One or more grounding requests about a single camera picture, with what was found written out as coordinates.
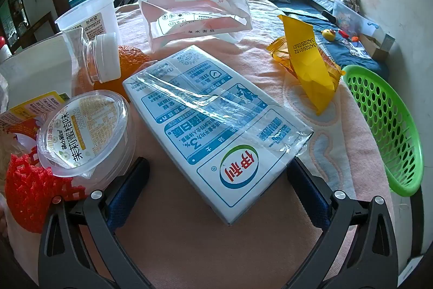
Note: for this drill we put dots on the small cardboard box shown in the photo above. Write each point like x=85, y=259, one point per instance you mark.
x=380, y=45

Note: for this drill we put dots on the translucent plastic cup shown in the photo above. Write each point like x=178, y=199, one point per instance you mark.
x=84, y=12

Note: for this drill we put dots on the red foam fruit net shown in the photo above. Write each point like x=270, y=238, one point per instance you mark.
x=27, y=187

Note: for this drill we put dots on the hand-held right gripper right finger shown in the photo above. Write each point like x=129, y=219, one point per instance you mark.
x=313, y=197

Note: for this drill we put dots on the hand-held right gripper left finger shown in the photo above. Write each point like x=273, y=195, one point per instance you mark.
x=127, y=191

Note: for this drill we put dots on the clear plastic storage box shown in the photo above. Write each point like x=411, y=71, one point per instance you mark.
x=351, y=17

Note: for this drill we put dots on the yellow rubber duck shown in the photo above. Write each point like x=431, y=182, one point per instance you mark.
x=328, y=34

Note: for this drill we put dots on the clear bottle with white cap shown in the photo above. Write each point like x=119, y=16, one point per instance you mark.
x=108, y=55

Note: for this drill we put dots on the yellow and red packet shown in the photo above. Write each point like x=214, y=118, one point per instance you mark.
x=30, y=106

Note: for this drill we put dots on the white paper cup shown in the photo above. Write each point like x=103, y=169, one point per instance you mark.
x=33, y=72

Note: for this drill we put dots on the pink tissue pack wrapper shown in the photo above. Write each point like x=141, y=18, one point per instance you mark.
x=192, y=15

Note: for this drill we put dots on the blue and white milk carton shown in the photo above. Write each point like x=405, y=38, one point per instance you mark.
x=203, y=126

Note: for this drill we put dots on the pink blanket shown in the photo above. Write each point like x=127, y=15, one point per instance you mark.
x=189, y=251

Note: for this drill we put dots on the clear jelly cup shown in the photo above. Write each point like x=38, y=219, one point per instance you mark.
x=84, y=130

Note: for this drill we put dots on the green plastic basket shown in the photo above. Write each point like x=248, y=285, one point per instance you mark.
x=382, y=120

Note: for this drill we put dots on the yellow snack packet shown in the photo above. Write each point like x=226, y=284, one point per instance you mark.
x=306, y=72

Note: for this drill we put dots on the white bottle with red cap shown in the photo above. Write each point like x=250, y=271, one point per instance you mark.
x=4, y=49

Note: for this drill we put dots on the orange fruit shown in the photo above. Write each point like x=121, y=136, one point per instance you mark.
x=130, y=61

